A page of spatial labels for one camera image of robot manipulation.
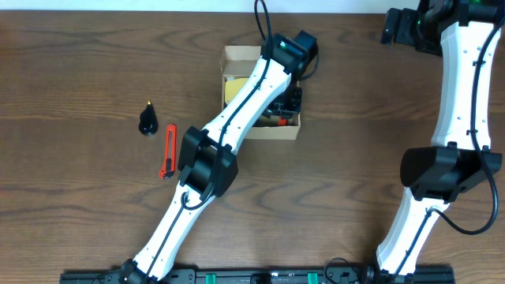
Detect red utility knife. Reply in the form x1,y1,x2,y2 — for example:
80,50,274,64
159,123,177,180

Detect black mounting rail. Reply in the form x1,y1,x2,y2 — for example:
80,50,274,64
59,263,456,284

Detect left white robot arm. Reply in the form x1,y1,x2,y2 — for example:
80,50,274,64
118,31,318,284

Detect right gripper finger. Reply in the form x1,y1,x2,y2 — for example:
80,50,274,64
395,9,419,46
380,8,401,44

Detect yellow sticky note pad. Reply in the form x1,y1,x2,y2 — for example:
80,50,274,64
224,77,248,105

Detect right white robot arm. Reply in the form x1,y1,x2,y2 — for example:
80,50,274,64
374,0,504,283

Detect cardboard box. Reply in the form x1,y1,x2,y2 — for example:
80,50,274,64
220,46,301,140

